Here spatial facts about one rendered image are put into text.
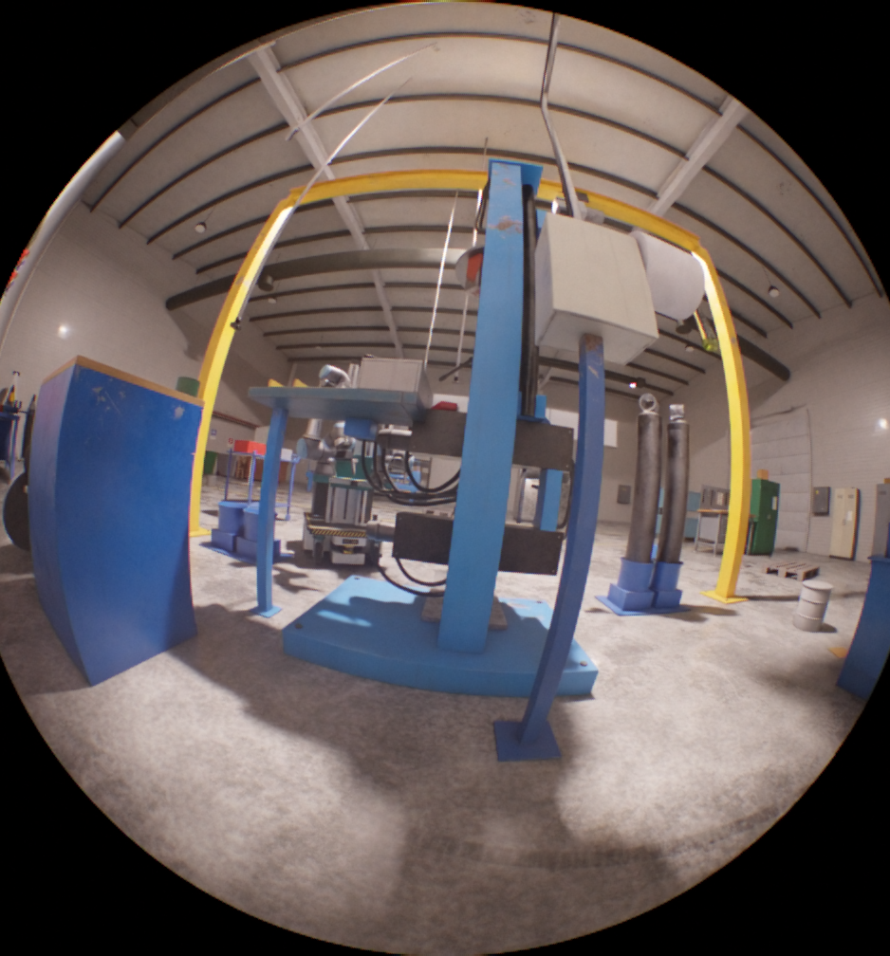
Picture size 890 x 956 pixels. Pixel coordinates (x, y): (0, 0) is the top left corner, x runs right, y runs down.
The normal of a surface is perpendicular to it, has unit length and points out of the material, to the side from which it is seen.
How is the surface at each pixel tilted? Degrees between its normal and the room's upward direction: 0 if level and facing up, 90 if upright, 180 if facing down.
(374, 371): 90
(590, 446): 90
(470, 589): 90
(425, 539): 90
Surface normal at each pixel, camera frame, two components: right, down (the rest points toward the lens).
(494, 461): -0.05, -0.04
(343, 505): 0.48, 0.03
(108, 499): 0.99, 0.12
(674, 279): -0.12, 0.62
